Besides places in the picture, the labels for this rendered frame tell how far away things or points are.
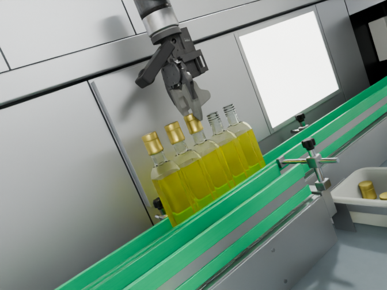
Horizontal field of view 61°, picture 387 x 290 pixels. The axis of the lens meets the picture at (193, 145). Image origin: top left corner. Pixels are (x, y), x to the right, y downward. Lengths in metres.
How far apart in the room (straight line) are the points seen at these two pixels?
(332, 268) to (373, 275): 0.08
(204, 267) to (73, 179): 0.37
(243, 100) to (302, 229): 0.44
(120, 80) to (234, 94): 0.35
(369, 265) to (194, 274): 0.37
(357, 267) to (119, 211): 0.55
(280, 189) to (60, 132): 0.51
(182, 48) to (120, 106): 0.21
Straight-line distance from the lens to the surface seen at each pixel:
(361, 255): 0.83
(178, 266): 0.61
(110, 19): 0.92
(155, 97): 0.87
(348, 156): 1.08
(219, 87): 0.99
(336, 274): 0.80
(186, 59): 0.76
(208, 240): 0.64
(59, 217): 0.82
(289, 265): 0.76
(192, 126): 0.76
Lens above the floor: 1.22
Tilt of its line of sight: 10 degrees down
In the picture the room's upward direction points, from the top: 23 degrees counter-clockwise
